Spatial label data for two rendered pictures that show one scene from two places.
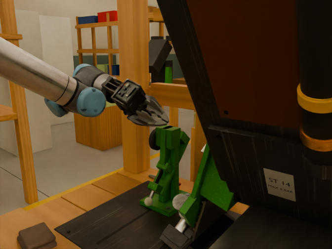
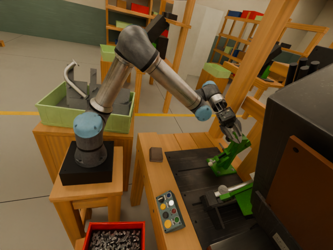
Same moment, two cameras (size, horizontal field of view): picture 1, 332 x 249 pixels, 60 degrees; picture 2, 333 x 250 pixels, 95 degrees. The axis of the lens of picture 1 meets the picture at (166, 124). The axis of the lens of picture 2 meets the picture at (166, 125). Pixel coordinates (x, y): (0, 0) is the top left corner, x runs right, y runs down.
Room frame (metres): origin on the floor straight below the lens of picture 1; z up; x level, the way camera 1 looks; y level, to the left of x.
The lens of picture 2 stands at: (0.10, 0.06, 1.61)
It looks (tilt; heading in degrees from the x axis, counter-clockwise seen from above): 35 degrees down; 25
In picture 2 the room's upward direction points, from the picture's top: 14 degrees clockwise
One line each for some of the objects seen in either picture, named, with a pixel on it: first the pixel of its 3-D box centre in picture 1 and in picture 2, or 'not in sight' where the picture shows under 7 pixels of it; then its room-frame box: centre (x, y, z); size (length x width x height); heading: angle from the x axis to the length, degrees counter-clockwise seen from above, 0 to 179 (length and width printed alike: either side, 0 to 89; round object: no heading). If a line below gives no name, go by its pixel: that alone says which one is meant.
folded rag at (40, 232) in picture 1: (36, 238); (156, 154); (0.68, 0.35, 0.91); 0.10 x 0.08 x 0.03; 39
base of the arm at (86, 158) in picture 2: not in sight; (90, 149); (0.41, 0.58, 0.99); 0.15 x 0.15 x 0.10
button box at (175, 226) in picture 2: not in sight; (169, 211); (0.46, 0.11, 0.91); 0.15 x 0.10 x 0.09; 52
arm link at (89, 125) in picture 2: not in sight; (89, 129); (0.42, 0.59, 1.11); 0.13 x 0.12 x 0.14; 40
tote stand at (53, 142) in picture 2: not in sight; (97, 146); (0.77, 1.07, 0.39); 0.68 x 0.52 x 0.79; 132
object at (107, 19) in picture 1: (116, 62); (238, 47); (6.92, 1.17, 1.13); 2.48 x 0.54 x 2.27; 50
